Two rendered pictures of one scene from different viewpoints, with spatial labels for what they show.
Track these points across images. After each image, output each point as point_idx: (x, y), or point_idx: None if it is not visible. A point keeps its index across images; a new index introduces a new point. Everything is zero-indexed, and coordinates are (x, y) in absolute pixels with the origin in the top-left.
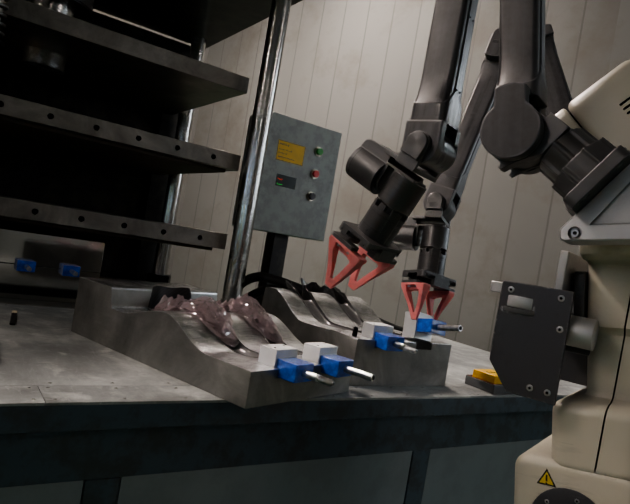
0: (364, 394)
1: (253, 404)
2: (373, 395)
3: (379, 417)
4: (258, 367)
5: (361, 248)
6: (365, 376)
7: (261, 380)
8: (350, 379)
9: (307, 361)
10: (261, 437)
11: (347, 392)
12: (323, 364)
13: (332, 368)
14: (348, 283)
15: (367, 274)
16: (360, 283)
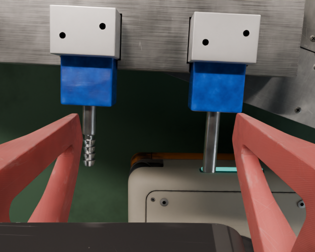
0: (289, 99)
1: (35, 65)
2: (299, 111)
3: (292, 120)
4: (27, 46)
5: None
6: (203, 159)
7: (29, 64)
8: None
9: (109, 91)
10: None
11: (267, 79)
12: (191, 73)
13: (189, 96)
14: (239, 114)
15: (253, 211)
16: (238, 171)
